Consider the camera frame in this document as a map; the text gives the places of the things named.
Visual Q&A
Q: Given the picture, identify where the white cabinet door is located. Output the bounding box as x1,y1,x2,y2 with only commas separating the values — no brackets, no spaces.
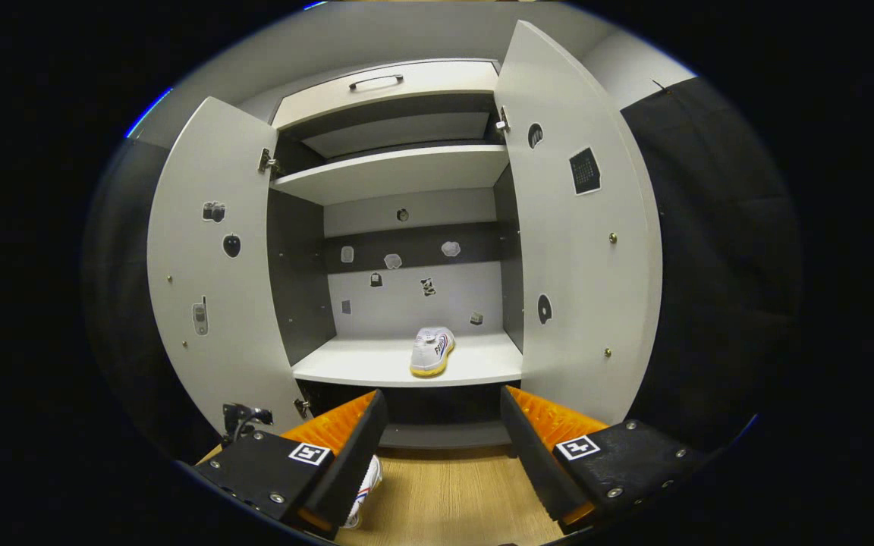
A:
146,96,309,456
494,20,664,425

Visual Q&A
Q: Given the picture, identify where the white cabinet drawer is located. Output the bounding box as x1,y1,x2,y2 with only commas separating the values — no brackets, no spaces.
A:
272,61,500,130

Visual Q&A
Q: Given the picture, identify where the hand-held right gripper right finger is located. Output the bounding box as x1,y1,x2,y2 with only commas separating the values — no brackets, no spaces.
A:
499,385,711,535

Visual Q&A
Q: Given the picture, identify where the white shoe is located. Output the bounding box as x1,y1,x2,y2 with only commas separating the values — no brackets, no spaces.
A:
342,455,384,530
409,327,457,378

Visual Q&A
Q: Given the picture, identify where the black backdrop cloth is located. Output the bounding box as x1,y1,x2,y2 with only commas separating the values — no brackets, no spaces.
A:
619,76,806,452

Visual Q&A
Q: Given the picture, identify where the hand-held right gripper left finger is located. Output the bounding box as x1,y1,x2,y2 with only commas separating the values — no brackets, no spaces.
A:
193,389,390,541

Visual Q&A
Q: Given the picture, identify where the white grey shoe cabinet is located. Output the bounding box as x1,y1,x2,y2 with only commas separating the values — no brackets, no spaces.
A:
264,59,529,452

